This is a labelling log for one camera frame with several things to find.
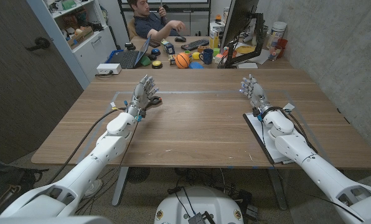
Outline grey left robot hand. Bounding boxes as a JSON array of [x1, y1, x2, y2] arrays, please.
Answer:
[[126, 74, 160, 118]]

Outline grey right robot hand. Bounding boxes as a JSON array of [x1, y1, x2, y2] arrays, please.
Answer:
[[239, 73, 272, 114]]

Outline small black tape dispenser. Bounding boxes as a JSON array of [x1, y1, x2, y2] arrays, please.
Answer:
[[148, 95, 163, 107]]

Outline flat white box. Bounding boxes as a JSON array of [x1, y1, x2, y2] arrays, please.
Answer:
[[237, 62, 258, 70]]

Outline open dark laptop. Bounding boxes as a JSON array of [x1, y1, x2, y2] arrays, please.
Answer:
[[110, 35, 152, 70]]

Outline white power strip box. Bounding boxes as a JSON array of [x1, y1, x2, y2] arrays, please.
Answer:
[[96, 63, 123, 75]]

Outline red cup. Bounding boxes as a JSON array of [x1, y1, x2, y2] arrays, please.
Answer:
[[276, 38, 288, 59]]

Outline orange mini basketball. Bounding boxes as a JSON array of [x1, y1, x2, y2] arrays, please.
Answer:
[[174, 52, 191, 70]]

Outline blue toy box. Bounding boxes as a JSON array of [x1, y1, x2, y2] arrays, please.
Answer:
[[160, 39, 176, 56]]

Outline dark blue mug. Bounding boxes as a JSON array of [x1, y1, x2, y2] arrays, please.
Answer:
[[199, 48, 214, 65]]

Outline white canister with lid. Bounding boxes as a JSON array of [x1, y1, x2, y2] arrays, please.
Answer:
[[266, 21, 288, 50]]

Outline tan chair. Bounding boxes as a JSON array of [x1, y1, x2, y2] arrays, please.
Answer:
[[126, 17, 138, 40]]

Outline yellow and white carton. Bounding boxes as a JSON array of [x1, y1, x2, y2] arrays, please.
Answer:
[[209, 27, 220, 50]]

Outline white shelf cabinet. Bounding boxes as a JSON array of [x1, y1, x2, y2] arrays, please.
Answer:
[[26, 0, 118, 90]]

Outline seated man in dark shirt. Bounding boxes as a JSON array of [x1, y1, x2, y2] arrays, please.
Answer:
[[126, 0, 187, 41]]

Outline black keyboard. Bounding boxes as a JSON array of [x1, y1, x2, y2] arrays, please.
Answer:
[[181, 38, 210, 52]]

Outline black computer monitor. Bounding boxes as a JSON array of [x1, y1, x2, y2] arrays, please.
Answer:
[[220, 0, 260, 50]]

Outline cardboard box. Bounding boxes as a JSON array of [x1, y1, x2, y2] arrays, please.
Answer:
[[66, 26, 95, 50]]

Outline grey metal table leg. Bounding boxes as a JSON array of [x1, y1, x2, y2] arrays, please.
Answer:
[[111, 166, 129, 207], [267, 167, 288, 211]]

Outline white robot torso base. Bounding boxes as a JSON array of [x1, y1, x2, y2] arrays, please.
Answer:
[[154, 185, 245, 224]]

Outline black backpack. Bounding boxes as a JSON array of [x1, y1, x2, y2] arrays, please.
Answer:
[[0, 154, 49, 215]]

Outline small whiteboard with black frame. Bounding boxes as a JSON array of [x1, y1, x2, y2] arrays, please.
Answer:
[[243, 111, 294, 165]]

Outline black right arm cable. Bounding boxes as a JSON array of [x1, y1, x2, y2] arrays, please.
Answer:
[[252, 106, 365, 222]]

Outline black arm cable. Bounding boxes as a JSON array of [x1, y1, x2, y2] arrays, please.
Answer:
[[45, 107, 129, 186], [252, 106, 365, 222]]

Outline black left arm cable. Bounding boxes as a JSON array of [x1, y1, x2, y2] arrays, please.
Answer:
[[45, 107, 129, 186]]

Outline black door handle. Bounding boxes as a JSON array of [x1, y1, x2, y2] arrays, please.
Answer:
[[25, 37, 51, 52]]

